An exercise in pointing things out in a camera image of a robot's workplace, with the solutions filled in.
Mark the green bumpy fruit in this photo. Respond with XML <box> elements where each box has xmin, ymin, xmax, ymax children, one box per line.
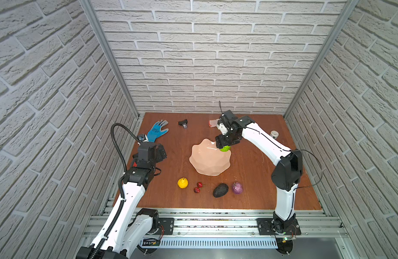
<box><xmin>220</xmin><ymin>146</ymin><xmax>231</xmax><ymax>152</ymax></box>

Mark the yellow lemon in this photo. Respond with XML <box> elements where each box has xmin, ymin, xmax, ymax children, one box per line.
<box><xmin>177</xmin><ymin>178</ymin><xmax>189</xmax><ymax>189</ymax></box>

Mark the dark green avocado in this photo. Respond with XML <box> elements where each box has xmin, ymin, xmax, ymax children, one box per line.
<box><xmin>213</xmin><ymin>183</ymin><xmax>229</xmax><ymax>198</ymax></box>

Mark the purple fig fruit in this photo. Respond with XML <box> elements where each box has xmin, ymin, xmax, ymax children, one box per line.
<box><xmin>232</xmin><ymin>182</ymin><xmax>243</xmax><ymax>194</ymax></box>

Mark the red cherries pair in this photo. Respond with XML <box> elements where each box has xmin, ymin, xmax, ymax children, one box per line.
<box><xmin>194</xmin><ymin>182</ymin><xmax>203</xmax><ymax>193</ymax></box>

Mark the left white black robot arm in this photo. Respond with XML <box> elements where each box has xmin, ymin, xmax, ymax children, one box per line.
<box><xmin>76</xmin><ymin>142</ymin><xmax>167</xmax><ymax>259</ymax></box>

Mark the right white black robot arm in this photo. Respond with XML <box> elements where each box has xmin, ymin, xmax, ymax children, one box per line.
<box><xmin>215</xmin><ymin>110</ymin><xmax>303</xmax><ymax>235</ymax></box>

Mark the pink wavy fruit bowl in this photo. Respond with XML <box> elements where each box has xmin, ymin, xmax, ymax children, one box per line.
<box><xmin>189</xmin><ymin>139</ymin><xmax>231</xmax><ymax>177</ymax></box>

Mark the white red work glove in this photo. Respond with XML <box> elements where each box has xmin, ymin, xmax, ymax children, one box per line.
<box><xmin>208</xmin><ymin>119</ymin><xmax>219</xmax><ymax>128</ymax></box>

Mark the blue grey work glove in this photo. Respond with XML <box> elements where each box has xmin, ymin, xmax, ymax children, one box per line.
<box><xmin>147</xmin><ymin>120</ymin><xmax>169</xmax><ymax>142</ymax></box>

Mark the white tape roll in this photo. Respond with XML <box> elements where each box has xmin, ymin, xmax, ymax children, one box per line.
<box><xmin>270</xmin><ymin>131</ymin><xmax>279</xmax><ymax>139</ymax></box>

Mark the black clear relay module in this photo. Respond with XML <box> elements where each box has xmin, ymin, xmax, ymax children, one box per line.
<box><xmin>178</xmin><ymin>119</ymin><xmax>188</xmax><ymax>129</ymax></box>

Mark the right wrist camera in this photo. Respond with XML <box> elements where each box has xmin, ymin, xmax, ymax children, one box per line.
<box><xmin>216</xmin><ymin>120</ymin><xmax>228</xmax><ymax>135</ymax></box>

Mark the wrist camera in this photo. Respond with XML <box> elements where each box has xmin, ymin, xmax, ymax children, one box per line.
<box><xmin>137</xmin><ymin>134</ymin><xmax>149</xmax><ymax>142</ymax></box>
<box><xmin>216</xmin><ymin>120</ymin><xmax>228</xmax><ymax>135</ymax></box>

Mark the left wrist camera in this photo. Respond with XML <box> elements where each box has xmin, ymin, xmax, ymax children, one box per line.
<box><xmin>137</xmin><ymin>134</ymin><xmax>149</xmax><ymax>142</ymax></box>

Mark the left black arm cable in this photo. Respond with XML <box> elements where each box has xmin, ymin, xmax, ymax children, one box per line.
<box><xmin>88</xmin><ymin>122</ymin><xmax>142</xmax><ymax>259</ymax></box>

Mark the right thin black cable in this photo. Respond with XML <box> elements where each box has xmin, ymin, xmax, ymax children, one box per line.
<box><xmin>218</xmin><ymin>101</ymin><xmax>323</xmax><ymax>190</ymax></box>

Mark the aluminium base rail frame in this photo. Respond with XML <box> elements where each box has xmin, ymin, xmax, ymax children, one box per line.
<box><xmin>74</xmin><ymin>207</ymin><xmax>360</xmax><ymax>259</ymax></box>

